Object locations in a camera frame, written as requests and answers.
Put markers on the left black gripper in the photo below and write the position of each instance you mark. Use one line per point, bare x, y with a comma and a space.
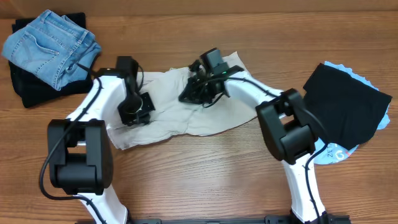
130, 119

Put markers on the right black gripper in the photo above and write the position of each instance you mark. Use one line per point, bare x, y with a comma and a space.
193, 86

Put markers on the beige khaki shorts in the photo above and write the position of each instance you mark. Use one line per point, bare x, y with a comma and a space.
172, 117

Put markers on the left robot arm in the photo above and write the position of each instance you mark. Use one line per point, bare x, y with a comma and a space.
79, 165

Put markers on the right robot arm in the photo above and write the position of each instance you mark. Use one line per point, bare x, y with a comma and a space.
289, 130

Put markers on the folded blue denim jeans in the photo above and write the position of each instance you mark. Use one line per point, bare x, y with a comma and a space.
52, 47

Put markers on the folded black garment left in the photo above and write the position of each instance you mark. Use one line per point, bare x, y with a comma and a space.
32, 90

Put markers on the light blue printed shirt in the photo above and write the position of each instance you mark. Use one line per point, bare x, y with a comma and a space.
335, 153

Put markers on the black garment right pile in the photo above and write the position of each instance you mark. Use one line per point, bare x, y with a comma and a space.
349, 110

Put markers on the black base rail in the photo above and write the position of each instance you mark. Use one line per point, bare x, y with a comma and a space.
270, 219

